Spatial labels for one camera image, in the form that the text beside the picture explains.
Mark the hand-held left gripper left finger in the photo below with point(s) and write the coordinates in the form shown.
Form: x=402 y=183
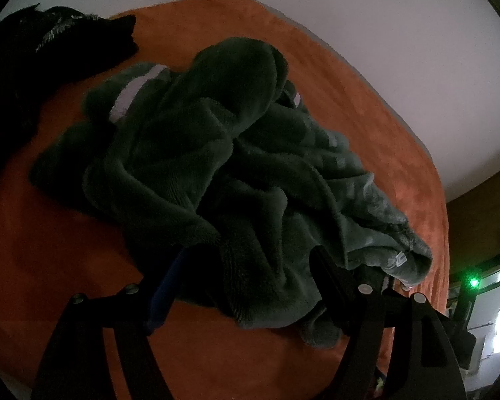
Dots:
x=166 y=296

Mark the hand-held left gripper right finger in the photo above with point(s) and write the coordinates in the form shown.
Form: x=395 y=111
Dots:
x=337 y=296

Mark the dark green fleece jacket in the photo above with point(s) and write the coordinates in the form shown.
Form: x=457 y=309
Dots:
x=233 y=154

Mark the wooden wardrobe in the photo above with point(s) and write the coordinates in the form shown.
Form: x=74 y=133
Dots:
x=479 y=216

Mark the orange blanket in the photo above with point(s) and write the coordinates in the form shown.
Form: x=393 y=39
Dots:
x=233 y=21

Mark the black cloth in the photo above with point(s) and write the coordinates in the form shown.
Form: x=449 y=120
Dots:
x=46 y=37

